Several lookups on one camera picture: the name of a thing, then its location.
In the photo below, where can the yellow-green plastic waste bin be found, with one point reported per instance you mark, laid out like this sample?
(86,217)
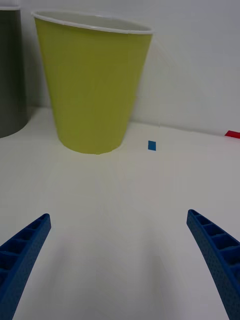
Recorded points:
(92,87)

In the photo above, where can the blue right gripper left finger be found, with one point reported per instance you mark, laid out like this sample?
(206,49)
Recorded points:
(22,257)

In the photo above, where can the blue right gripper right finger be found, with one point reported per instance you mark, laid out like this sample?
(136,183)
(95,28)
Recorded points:
(220,257)

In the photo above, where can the grey plastic waste bin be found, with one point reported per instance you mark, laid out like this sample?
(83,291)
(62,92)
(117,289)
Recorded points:
(11,75)

